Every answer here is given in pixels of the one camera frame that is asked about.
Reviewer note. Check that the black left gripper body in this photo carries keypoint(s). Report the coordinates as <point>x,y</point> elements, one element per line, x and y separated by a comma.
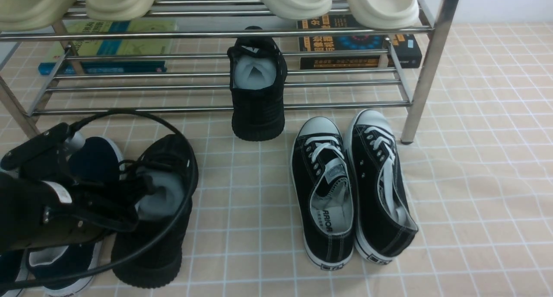
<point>47,201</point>

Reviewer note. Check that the black knit sneaker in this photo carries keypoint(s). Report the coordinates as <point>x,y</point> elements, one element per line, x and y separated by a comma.
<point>258,71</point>
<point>171,164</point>

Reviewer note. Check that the steel shoe rack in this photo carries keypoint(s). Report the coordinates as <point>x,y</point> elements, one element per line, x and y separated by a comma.
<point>388,73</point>

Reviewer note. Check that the navy slip-on shoe left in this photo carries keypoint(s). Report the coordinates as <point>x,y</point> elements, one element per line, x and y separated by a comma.
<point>13,266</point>

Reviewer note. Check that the green blue book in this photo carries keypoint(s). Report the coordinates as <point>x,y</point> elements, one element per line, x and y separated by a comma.
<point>132,47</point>

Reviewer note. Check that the green slipper far left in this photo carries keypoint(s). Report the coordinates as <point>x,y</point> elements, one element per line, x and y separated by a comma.
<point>24,15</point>

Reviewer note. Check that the green slipper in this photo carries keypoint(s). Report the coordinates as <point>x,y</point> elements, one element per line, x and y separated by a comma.
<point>117,10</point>
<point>24,15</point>

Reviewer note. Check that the black canvas sneaker left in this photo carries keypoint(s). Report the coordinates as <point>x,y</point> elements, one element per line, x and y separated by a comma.
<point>325,197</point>

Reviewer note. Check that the black canvas sneaker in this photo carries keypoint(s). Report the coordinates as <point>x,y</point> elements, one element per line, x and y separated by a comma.
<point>383,223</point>
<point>325,197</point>

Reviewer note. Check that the cream slipper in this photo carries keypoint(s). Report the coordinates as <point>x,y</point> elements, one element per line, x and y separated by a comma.
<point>298,9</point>
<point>385,14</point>

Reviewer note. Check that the black canvas sneaker right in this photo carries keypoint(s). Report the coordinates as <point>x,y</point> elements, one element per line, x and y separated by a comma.
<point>383,223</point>

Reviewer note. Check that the black yellow book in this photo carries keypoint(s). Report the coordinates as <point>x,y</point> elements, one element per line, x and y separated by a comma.
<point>344,52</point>

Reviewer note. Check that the cream slipper far right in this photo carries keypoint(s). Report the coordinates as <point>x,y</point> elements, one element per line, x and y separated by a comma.
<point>385,14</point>

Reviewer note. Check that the beige checked floor cloth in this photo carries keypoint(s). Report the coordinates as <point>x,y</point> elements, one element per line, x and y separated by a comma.
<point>478,177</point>

